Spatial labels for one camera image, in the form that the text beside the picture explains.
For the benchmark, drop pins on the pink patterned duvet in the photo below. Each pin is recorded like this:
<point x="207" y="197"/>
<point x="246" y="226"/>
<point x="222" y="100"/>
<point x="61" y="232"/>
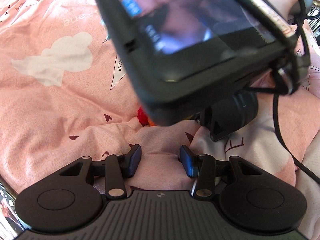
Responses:
<point x="65" y="93"/>

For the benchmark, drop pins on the smartphone with photo screen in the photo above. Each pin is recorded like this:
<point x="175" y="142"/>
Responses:
<point x="10" y="225"/>

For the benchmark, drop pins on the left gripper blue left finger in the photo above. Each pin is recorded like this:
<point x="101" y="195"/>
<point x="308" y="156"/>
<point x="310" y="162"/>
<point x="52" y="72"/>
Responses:
<point x="119" y="168"/>

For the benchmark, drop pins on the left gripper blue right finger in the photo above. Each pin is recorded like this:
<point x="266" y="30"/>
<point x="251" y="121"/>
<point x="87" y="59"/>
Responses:
<point x="200" y="167"/>

